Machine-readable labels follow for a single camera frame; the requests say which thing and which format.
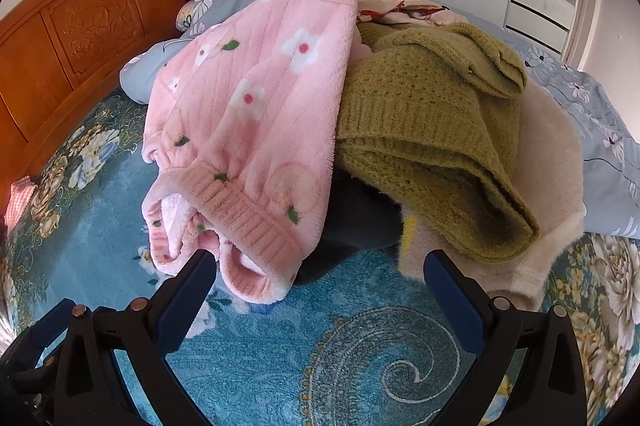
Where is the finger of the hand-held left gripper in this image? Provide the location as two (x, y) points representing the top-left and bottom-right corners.
(17, 299), (73, 359)

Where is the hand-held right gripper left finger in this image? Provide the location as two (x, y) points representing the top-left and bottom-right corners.
(52, 250), (217, 426)

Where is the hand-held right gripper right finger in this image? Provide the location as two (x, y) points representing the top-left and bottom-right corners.
(423, 250), (587, 426)

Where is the pink floral fleece pajama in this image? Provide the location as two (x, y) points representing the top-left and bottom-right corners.
(141, 0), (362, 305)

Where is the blue floral plush blanket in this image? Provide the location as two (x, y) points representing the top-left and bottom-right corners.
(0, 86), (640, 426)

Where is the pink and white striped cloth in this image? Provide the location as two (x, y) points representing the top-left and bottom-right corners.
(5, 176), (36, 227)

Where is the dark navy garment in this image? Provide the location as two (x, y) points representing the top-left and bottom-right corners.
(297, 168), (406, 289)

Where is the cream fuzzy garment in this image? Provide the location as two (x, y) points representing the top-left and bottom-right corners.
(397, 80), (588, 313)

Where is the olive green knit sweater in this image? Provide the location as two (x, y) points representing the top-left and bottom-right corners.
(337, 23), (541, 263)

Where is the grey floral duvet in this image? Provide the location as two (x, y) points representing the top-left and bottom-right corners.
(119, 0), (640, 241)

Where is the carved wooden headboard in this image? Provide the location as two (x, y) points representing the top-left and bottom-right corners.
(0, 0), (231, 227)

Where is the red and cream floral cloth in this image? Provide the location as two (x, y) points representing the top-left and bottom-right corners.
(356, 0), (453, 26)

